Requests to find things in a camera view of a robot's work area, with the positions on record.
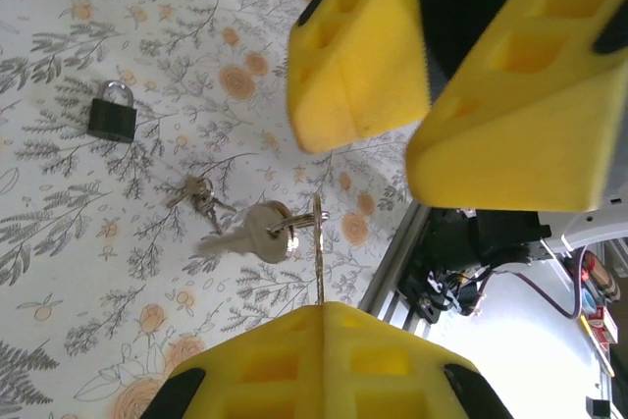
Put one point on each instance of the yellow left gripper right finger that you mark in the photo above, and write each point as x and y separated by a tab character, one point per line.
382	365

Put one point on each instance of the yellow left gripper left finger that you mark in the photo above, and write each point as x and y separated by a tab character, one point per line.
265	370

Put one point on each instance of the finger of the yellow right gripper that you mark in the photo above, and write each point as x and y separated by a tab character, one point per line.
363	70
515	154

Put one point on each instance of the brass key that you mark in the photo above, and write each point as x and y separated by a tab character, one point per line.
319	252

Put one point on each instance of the silver key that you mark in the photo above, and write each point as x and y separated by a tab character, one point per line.
265	237

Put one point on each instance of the black padlock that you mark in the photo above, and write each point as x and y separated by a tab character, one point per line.
112	120

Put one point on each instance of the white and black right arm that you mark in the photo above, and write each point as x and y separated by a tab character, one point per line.
505	232

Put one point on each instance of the small key bunch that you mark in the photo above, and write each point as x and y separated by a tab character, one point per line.
196	193

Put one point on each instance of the red printed box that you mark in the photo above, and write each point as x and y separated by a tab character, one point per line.
602	328

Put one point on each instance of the small black box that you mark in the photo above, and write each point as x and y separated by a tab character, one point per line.
598	408

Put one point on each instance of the floral tablecloth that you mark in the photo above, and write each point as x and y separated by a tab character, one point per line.
73	242

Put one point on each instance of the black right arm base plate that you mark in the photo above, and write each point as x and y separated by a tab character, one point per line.
427	291

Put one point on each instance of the aluminium table frame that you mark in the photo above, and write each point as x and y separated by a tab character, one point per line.
392	267

